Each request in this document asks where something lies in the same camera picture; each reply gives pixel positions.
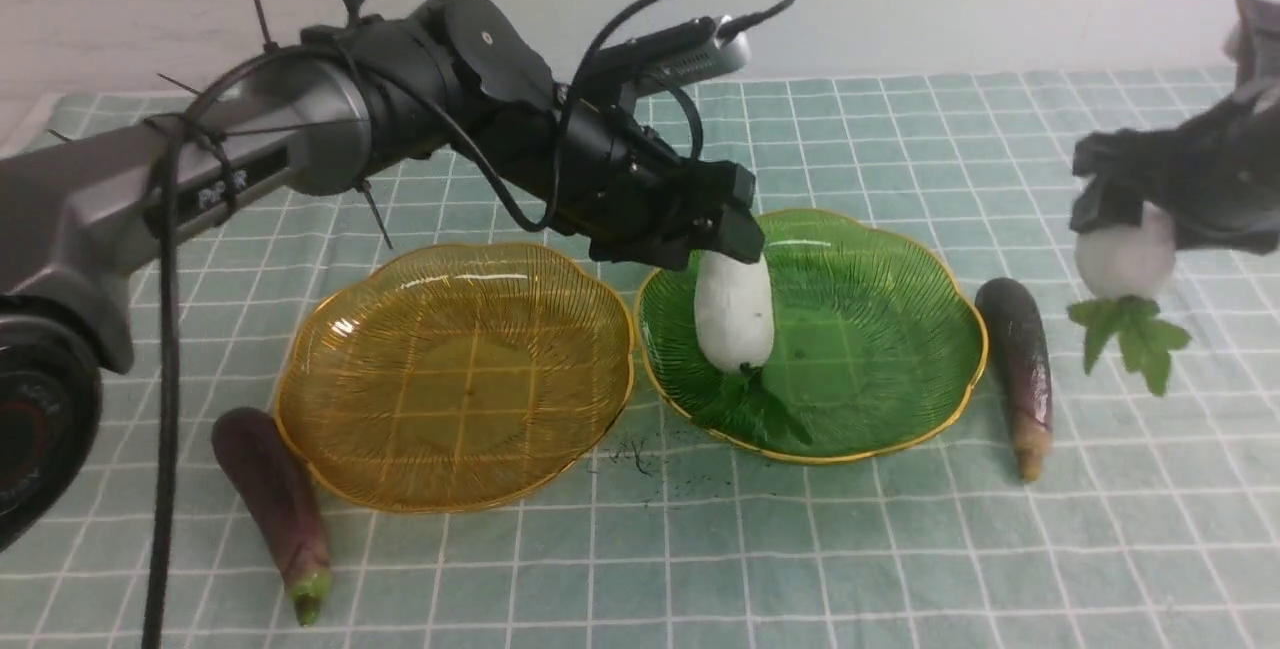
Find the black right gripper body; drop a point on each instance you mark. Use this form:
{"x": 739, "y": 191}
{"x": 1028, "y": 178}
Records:
{"x": 1216, "y": 175}

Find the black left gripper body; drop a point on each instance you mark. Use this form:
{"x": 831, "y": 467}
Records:
{"x": 635, "y": 198}

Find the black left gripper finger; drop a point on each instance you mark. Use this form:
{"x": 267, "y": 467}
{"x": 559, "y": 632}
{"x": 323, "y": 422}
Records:
{"x": 733, "y": 184}
{"x": 737, "y": 235}

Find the white radish with leaves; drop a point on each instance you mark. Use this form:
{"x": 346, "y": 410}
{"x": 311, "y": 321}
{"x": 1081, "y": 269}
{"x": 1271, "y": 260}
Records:
{"x": 734, "y": 325}
{"x": 1125, "y": 268}

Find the purple eggplant tan stem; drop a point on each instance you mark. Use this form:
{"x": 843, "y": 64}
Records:
{"x": 1018, "y": 349}

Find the purple eggplant green stem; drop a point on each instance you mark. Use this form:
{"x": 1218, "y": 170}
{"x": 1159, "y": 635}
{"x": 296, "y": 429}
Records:
{"x": 278, "y": 493}

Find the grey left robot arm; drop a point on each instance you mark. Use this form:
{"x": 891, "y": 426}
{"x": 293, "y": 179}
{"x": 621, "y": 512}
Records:
{"x": 321, "y": 117}

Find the green plastic plate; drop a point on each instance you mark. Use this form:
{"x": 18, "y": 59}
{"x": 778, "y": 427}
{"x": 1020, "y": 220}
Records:
{"x": 876, "y": 347}

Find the amber plastic plate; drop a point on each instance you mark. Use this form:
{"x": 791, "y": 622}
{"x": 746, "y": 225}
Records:
{"x": 457, "y": 377}

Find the green checkered tablecloth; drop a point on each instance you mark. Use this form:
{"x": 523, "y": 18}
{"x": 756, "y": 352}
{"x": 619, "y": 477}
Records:
{"x": 1154, "y": 524}

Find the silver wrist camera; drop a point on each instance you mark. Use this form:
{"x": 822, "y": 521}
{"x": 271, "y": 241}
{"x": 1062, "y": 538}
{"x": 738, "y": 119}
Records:
{"x": 679, "y": 56}

